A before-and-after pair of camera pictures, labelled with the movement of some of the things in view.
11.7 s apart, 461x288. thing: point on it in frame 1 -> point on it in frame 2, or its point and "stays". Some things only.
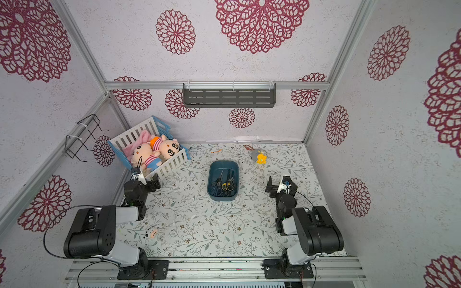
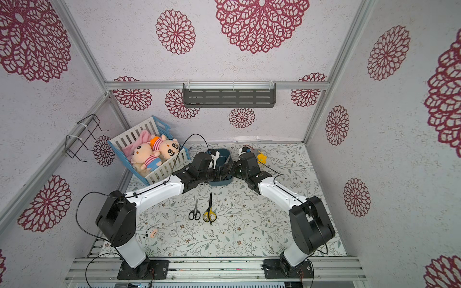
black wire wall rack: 74,143 stays
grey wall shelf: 210,95 stays
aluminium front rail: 102,270 stays
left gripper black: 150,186 -> 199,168
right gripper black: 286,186 -> 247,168
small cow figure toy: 153,233 stays
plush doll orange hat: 167,149 stays
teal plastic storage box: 222,184 -> 224,157
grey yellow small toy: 257,155 stays
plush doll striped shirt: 142,155 stays
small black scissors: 219,182 -> 195,213
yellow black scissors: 228,185 -> 209,215
